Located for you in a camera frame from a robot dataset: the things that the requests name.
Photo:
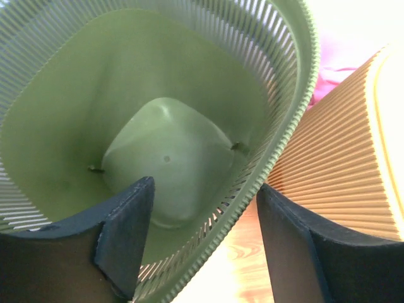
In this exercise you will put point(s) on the folded pink shirt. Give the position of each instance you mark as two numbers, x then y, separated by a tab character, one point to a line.
339	58

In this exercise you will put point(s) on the green mesh waste bin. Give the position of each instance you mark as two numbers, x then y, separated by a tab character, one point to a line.
202	96

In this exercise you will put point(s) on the yellow slatted waste bin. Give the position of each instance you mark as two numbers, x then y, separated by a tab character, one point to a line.
345	159

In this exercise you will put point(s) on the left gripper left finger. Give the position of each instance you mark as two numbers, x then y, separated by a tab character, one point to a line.
92	256

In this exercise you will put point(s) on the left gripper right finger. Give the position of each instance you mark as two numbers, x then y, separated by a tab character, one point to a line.
313	259

